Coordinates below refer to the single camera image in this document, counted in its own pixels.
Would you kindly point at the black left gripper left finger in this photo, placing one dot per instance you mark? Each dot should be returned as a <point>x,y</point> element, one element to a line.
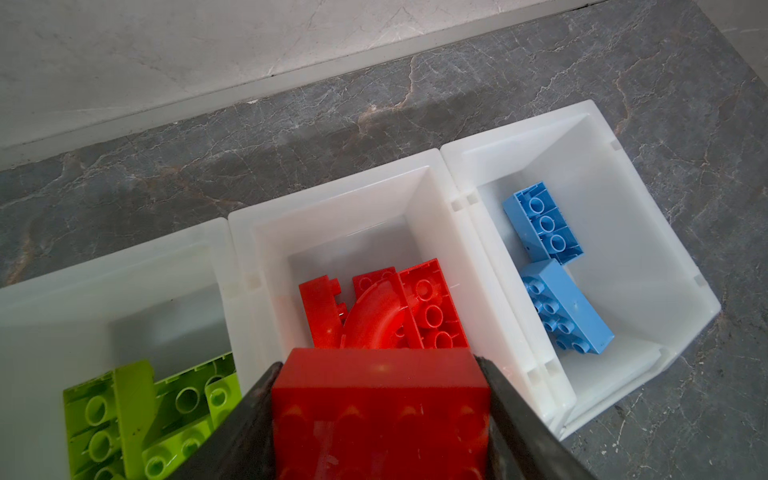
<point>242,447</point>

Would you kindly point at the white middle sorting bin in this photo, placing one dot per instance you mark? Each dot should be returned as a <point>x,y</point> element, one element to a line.
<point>400,214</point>

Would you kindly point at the white left sorting bin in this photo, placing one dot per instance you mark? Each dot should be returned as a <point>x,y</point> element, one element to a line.
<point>176,302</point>

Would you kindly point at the green lego brick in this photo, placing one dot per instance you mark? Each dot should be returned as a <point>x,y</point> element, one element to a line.
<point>165,455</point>
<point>223,396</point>
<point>180,399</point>
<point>135,398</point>

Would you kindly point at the white right sorting bin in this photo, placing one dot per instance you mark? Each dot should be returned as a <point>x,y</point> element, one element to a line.
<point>633,268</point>

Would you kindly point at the white sorting bin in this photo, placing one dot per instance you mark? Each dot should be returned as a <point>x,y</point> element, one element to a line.
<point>633,268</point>
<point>400,214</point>
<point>176,302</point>

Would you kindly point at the blue lego brick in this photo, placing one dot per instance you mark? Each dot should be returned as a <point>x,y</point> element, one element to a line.
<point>565,313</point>
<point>540,225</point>

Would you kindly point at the green lego brick toothed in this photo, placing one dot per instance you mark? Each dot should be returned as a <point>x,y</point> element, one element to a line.
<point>94,444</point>

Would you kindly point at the red arch lego piece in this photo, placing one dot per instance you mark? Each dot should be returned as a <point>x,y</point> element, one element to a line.
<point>376,316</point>

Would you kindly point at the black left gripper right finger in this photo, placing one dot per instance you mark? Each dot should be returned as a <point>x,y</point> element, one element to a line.
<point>521,446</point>

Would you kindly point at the red lego brick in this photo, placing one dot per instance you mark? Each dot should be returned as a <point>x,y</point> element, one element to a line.
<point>435,323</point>
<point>324,314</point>
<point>381,414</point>
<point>361,283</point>

